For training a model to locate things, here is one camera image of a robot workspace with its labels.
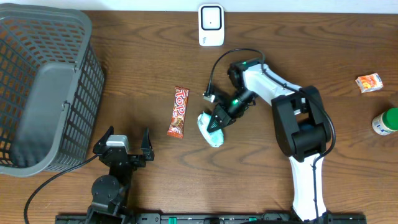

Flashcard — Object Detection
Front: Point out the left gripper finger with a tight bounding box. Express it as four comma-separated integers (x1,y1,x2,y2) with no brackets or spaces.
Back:
93,126,114,149
141,128,153,154

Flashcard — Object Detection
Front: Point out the light blue wipes pack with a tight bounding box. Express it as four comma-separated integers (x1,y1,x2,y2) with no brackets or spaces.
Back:
197,111,224,147

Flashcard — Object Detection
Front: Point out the red chocolate bar wrapper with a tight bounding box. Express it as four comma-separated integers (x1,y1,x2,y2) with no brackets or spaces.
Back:
167,86,190,139

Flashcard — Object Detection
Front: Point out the small orange box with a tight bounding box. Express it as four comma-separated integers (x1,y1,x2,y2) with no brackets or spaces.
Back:
355,73,384,93

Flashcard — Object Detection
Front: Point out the green lid jar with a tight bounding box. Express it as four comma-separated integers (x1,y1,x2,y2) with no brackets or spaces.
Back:
371,108,398,136

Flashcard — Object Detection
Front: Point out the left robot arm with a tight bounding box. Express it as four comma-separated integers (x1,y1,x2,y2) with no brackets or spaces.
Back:
85,126,155,224

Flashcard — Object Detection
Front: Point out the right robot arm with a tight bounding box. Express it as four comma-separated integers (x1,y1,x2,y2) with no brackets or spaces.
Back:
202,58,335,222

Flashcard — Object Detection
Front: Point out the white barcode scanner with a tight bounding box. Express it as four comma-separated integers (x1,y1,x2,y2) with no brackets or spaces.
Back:
198,4,225,47

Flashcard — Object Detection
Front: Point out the grey plastic basket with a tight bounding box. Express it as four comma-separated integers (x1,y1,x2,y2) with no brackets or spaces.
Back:
1,3,105,177

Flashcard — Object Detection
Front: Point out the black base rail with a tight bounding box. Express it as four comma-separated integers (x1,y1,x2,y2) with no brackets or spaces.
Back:
55,212,368,224

